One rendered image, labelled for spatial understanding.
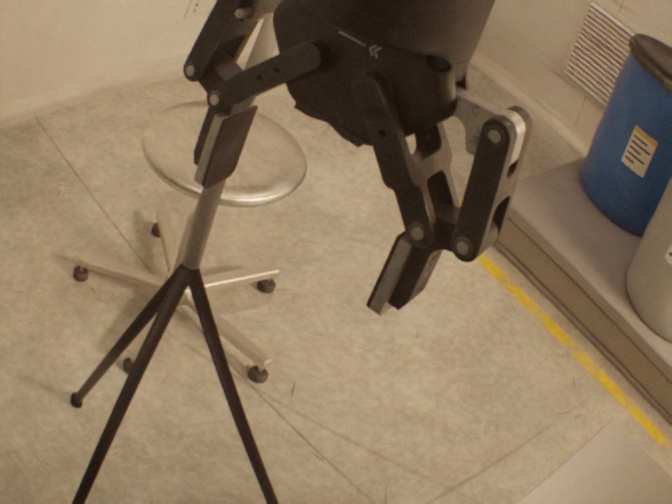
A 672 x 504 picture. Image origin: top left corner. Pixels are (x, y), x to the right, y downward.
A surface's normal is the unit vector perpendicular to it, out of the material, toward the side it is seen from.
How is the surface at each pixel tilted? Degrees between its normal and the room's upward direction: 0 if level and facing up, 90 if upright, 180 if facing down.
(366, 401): 0
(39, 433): 0
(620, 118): 90
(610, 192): 93
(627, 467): 0
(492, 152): 90
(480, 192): 90
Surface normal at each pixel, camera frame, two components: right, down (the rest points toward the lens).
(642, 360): -0.70, 0.25
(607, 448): 0.31, -0.75
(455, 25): 0.48, 0.66
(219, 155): 0.77, 0.55
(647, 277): -0.93, 0.00
